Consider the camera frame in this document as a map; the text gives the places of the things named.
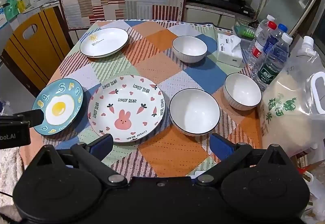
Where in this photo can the red cap water bottle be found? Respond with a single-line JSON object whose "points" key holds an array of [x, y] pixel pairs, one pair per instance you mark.
{"points": [[257, 51]]}

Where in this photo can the green label water bottle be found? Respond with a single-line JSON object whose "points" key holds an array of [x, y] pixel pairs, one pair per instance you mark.
{"points": [[270, 69]]}

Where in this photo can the white label water bottle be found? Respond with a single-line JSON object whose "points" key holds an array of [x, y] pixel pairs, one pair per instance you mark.
{"points": [[262, 26]]}

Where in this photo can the striped patchwork cloth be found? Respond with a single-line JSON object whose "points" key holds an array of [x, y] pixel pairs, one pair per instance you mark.
{"points": [[114, 3]]}

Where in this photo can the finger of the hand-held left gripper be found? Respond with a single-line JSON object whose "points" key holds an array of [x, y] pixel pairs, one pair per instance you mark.
{"points": [[34, 116]]}

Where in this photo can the yellow wooden chair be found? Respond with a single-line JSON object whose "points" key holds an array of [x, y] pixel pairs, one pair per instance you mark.
{"points": [[33, 43]]}

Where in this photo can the green plastic bag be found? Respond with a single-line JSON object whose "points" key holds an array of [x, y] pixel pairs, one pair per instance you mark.
{"points": [[11, 8]]}

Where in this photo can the checked patchwork tablecloth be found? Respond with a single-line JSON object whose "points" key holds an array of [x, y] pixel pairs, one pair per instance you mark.
{"points": [[157, 71]]}

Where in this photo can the small white bowl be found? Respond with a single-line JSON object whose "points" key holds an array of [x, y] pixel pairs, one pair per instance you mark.
{"points": [[242, 92], [189, 47]]}

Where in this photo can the blue cap water bottle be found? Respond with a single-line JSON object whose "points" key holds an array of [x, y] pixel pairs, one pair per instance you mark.
{"points": [[275, 38]]}

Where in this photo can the blue fried egg plate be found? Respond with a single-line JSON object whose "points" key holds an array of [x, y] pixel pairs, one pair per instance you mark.
{"points": [[59, 108]]}

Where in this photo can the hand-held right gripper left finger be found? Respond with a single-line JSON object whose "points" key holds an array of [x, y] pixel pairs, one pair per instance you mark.
{"points": [[104, 144]]}

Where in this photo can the white sun print plate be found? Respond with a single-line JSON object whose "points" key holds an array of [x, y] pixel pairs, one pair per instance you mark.
{"points": [[104, 42]]}

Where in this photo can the green plastic basket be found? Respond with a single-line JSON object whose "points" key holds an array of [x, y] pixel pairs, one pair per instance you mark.
{"points": [[245, 29]]}

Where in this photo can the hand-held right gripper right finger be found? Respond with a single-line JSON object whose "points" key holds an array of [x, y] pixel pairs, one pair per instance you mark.
{"points": [[219, 146]]}

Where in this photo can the white rabbit print plate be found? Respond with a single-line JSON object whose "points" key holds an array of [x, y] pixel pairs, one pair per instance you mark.
{"points": [[124, 107]]}

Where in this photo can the black gas stove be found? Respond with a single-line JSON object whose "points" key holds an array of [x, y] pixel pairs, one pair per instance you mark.
{"points": [[218, 2]]}

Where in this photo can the white tissue pack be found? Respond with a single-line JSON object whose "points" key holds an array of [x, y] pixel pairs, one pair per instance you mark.
{"points": [[228, 54]]}

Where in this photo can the clear rice bag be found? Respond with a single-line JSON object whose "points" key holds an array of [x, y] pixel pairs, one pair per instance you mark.
{"points": [[287, 112]]}

